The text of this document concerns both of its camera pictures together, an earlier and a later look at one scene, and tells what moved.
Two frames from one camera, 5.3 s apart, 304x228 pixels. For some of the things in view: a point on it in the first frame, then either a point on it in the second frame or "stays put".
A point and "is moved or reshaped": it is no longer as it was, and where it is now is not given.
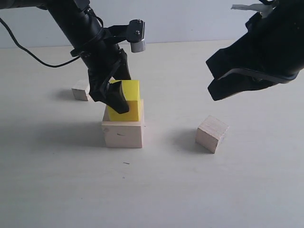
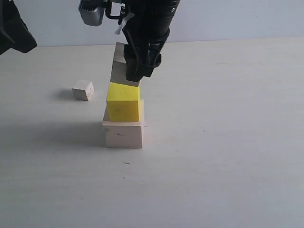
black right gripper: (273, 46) → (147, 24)
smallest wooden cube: (81, 90) stays put
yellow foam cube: (131, 90) stays put
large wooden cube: (123, 134) stays put
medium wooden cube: (210, 132) is moved or reshaped
